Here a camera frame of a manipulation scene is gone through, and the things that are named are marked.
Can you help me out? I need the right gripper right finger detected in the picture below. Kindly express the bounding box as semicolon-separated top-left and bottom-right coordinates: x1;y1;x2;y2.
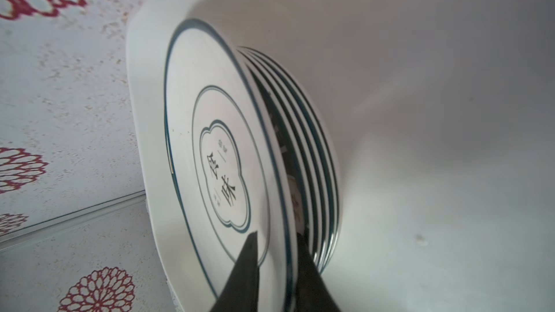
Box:
294;233;340;312

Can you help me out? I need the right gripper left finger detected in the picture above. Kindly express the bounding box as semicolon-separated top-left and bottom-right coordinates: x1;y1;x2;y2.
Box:
211;232;260;312

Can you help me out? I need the white plastic bin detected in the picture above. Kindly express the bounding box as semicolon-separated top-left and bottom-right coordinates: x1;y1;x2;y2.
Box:
126;0;554;311

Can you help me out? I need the green clover plate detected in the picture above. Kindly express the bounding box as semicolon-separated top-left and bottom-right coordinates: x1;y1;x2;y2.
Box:
164;19;298;311

